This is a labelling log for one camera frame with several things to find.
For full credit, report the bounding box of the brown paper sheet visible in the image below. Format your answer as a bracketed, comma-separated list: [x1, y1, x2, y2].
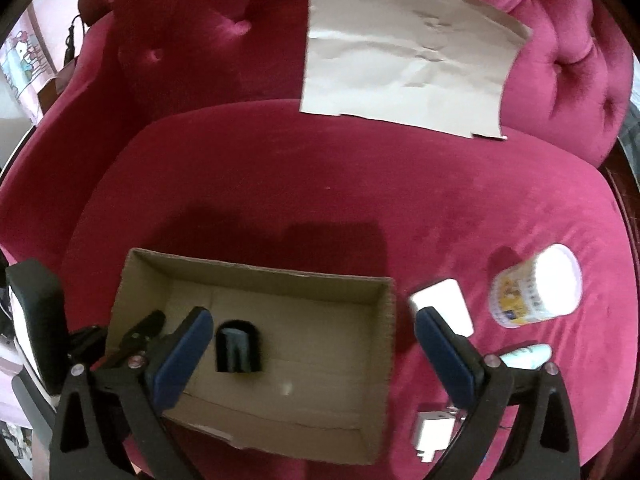
[299, 0, 535, 141]

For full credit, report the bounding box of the black cable plug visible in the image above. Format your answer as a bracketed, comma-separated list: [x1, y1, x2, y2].
[62, 12, 86, 68]

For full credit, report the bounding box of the black glossy cap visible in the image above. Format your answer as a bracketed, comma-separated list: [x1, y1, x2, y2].
[214, 319, 263, 375]

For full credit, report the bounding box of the brown wooden furniture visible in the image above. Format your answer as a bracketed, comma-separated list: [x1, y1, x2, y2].
[37, 67, 71, 111]

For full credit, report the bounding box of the brown cardboard box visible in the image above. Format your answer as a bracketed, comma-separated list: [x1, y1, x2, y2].
[102, 247, 398, 466]

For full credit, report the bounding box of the light blue bottle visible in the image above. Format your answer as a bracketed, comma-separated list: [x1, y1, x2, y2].
[500, 342, 553, 370]

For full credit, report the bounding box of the white rectangular box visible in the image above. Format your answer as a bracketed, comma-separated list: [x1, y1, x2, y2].
[407, 277, 475, 338]

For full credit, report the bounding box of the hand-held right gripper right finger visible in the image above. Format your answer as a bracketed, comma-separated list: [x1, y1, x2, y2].
[414, 307, 581, 480]

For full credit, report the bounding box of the cartoon printed curtain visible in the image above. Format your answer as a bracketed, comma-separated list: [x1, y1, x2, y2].
[0, 2, 58, 126]

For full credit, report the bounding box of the cotton swab container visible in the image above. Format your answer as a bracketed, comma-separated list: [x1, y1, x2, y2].
[487, 242, 583, 331]

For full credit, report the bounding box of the white plug adapter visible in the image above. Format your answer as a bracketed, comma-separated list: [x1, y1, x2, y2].
[411, 407, 458, 467]

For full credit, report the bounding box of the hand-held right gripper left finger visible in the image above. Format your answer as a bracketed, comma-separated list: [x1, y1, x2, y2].
[49, 307, 213, 480]

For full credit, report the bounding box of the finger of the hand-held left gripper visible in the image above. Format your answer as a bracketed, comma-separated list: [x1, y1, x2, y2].
[107, 310, 167, 368]

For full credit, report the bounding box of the red velvet sofa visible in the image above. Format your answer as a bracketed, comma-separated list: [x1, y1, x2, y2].
[0, 0, 636, 480]

